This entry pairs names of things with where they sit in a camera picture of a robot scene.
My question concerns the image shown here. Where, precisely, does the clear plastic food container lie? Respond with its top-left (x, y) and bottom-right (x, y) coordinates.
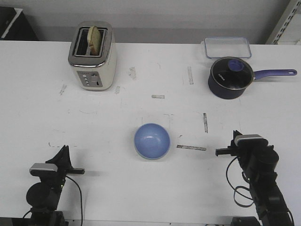
top-left (204, 37), bottom-right (252, 59)

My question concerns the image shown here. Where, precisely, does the blue bowl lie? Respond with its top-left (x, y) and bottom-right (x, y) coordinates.
top-left (134, 123), bottom-right (171, 160)

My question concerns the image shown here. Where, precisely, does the white slotted shelf upright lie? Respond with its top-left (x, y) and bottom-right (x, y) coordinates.
top-left (265, 0), bottom-right (301, 45)

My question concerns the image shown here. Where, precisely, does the slice of toast bread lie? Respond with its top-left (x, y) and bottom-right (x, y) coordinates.
top-left (87, 26), bottom-right (103, 56)

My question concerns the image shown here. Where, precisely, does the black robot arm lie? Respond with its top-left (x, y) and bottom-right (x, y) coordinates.
top-left (26, 145), bottom-right (85, 226)
top-left (215, 130), bottom-right (294, 226)

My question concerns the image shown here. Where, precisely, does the cream and chrome toaster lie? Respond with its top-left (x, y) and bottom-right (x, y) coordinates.
top-left (68, 21), bottom-right (117, 91)

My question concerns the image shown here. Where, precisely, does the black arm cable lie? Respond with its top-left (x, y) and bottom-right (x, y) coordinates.
top-left (225, 156), bottom-right (254, 208)
top-left (63, 175), bottom-right (83, 224)

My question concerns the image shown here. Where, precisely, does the glass lid with blue knob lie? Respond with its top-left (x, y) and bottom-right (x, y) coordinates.
top-left (211, 56), bottom-right (253, 90)

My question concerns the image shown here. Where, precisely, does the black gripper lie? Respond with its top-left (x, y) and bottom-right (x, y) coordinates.
top-left (45, 145), bottom-right (85, 183)
top-left (215, 130), bottom-right (252, 159)

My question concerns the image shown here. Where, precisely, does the dark blue saucepan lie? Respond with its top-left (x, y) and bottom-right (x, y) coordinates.
top-left (208, 69), bottom-right (297, 99)

